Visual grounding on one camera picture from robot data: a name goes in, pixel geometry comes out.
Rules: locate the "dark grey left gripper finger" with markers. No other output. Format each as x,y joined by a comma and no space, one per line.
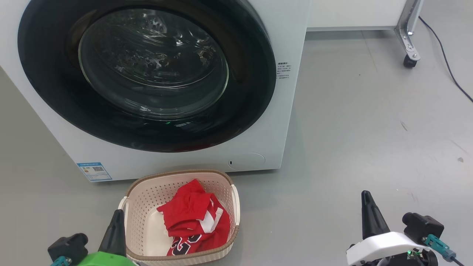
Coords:
115,236

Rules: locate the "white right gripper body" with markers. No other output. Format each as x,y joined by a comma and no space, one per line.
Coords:
380,247

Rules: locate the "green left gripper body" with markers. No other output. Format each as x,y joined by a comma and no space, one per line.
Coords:
107,260

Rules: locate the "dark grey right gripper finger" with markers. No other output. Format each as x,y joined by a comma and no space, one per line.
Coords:
371,221

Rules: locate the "red basketball jersey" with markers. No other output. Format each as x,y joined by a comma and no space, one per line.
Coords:
188,210

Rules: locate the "black glass washing machine door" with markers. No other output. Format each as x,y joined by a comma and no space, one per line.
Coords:
48,74

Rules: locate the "cream perforated laundry basket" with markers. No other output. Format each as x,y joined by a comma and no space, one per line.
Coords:
147,207

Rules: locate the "white front-load washing machine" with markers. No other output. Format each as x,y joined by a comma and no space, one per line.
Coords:
288,111

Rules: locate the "blue energy label sticker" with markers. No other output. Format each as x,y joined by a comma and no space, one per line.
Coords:
94,171

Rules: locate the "round filter cover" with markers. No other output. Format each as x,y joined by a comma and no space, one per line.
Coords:
245,161

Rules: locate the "small printed text label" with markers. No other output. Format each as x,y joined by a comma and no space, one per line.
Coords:
283,70

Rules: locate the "metal leg with caster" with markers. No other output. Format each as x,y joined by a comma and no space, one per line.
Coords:
406,37

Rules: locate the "white furniture panel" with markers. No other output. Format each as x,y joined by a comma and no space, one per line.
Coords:
354,13

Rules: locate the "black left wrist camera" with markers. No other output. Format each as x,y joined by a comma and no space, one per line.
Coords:
68,247

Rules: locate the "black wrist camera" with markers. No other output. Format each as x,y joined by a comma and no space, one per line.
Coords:
68,247
423,227

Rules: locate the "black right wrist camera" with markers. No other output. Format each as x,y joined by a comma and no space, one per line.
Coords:
423,227

